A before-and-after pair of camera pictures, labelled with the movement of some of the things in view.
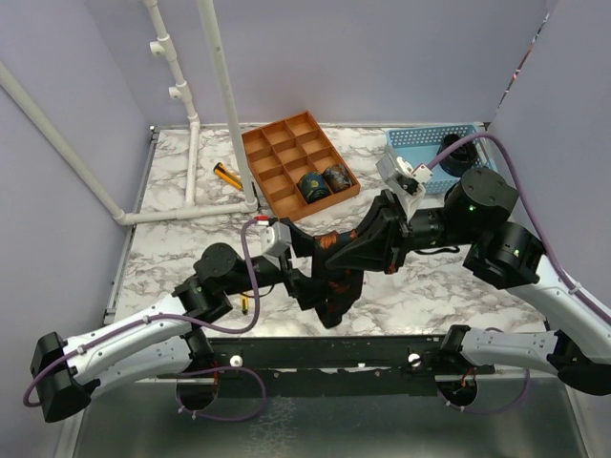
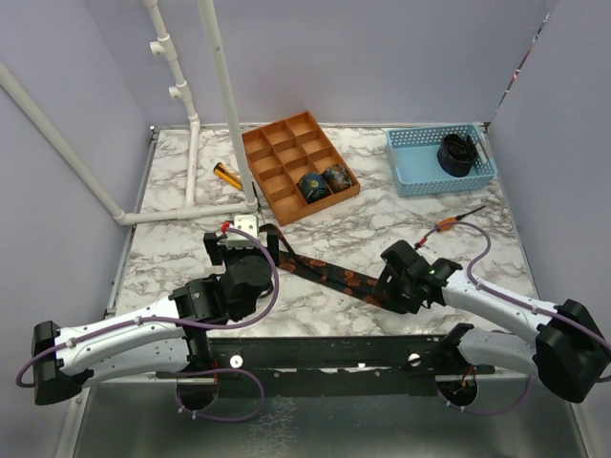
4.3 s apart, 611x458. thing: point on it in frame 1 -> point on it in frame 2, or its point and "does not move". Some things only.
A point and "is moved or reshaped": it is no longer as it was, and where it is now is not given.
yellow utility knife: x=228 y=176 does not move
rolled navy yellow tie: x=314 y=187 does not move
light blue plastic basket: x=423 y=143 does not move
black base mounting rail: x=329 y=366 does not move
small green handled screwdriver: x=256 y=196 does not move
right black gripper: x=377 y=248 -> x=410 y=303
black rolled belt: x=458 y=159 does not move
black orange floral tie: x=344 y=285 is moved or reshaped
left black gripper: x=307 y=290 -> x=217 y=254
